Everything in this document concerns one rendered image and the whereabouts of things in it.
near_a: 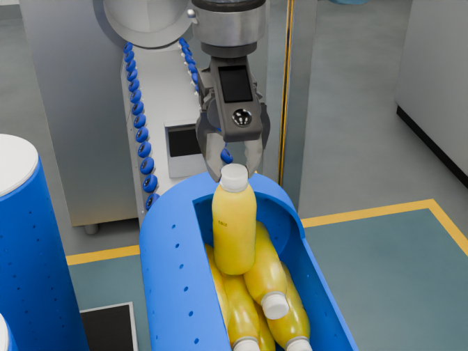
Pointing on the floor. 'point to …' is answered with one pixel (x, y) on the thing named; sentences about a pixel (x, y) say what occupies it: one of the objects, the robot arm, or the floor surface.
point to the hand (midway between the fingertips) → (233, 175)
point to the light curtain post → (295, 94)
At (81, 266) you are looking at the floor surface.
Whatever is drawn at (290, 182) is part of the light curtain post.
